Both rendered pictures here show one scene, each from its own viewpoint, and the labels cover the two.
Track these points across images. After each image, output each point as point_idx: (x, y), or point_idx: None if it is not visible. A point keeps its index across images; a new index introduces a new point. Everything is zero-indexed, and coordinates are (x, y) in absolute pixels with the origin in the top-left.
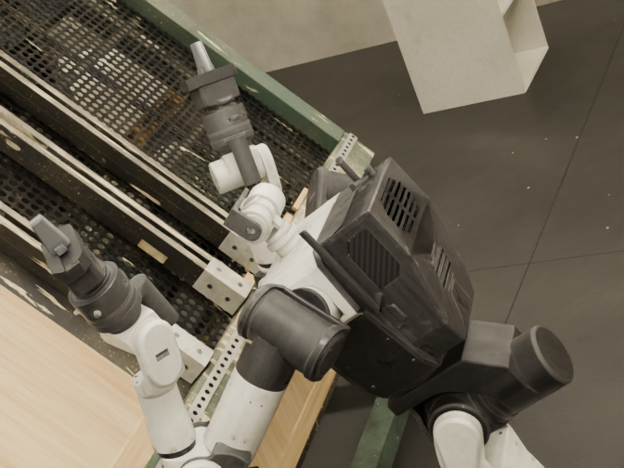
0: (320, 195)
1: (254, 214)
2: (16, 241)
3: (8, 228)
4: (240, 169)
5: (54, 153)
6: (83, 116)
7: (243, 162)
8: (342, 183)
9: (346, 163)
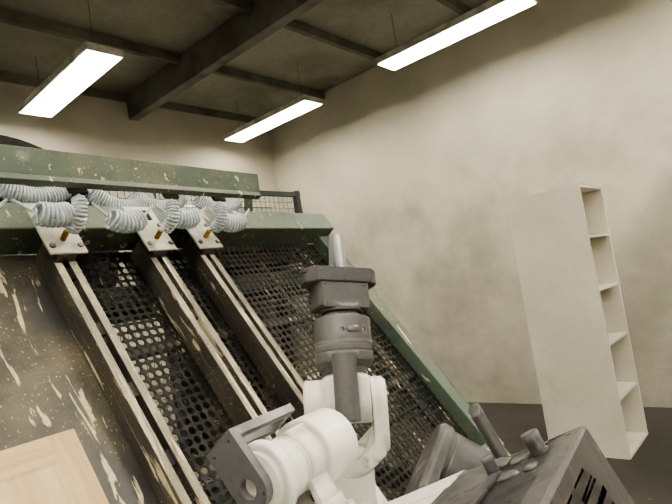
0: (431, 467)
1: (269, 454)
2: (133, 424)
3: (131, 408)
4: (335, 396)
5: (226, 362)
6: (270, 344)
7: (341, 387)
8: (473, 459)
9: (488, 420)
